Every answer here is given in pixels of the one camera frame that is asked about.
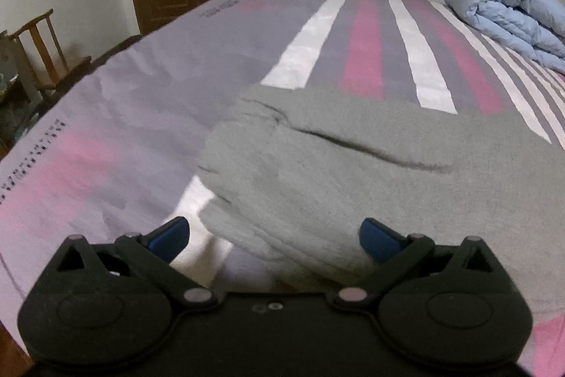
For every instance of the bed with striped sheet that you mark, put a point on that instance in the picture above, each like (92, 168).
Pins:
(132, 94)

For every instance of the grey pants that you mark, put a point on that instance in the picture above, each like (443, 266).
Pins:
(353, 182)

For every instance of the wooden chair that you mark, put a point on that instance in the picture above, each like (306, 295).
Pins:
(53, 68)

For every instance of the dark cluttered stand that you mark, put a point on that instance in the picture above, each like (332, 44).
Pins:
(15, 112)

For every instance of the folded light blue duvet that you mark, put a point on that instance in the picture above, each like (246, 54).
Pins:
(507, 15)

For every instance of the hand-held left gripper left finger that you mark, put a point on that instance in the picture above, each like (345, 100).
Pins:
(170, 235)

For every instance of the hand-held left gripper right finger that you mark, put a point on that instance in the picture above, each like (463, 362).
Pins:
(379, 238)

